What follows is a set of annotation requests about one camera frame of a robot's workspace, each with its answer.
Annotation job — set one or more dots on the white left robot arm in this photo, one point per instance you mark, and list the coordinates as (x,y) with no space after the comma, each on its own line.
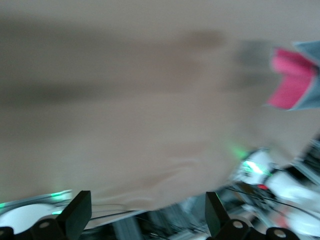
(22,217)

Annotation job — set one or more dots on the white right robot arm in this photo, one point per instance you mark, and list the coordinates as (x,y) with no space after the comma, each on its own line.
(287,185)

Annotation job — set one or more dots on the grey and pink towel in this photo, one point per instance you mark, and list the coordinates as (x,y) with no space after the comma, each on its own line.
(290,80)

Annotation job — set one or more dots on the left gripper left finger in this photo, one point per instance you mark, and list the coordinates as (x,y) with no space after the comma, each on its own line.
(75,215)

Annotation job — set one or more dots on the brown table cover sheet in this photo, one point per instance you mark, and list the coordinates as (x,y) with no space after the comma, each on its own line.
(125,100)

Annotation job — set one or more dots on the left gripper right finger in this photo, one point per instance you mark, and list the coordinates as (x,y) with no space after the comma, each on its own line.
(217,220)

